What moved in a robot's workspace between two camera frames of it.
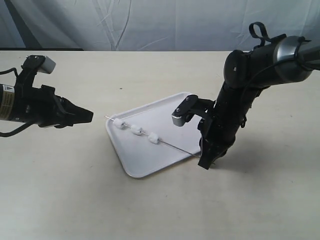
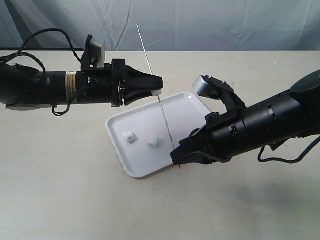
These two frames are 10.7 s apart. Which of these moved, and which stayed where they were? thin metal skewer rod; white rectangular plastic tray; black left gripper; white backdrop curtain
Moved: black left gripper; thin metal skewer rod
Stayed: white rectangular plastic tray; white backdrop curtain
